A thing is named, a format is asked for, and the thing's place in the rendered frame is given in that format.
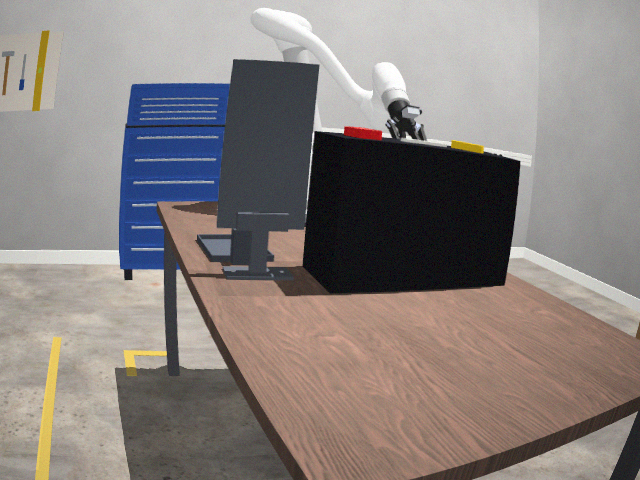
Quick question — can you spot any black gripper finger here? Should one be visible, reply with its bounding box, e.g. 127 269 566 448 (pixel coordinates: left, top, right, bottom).
385 118 406 139
407 119 427 141

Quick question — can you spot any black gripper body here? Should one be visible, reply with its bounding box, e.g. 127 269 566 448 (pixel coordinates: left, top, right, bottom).
388 100 416 133

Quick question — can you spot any yellow rectangular block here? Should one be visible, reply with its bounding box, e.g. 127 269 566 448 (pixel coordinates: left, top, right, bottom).
451 140 484 153

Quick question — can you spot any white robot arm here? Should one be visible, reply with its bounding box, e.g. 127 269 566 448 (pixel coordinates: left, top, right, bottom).
250 8 422 132

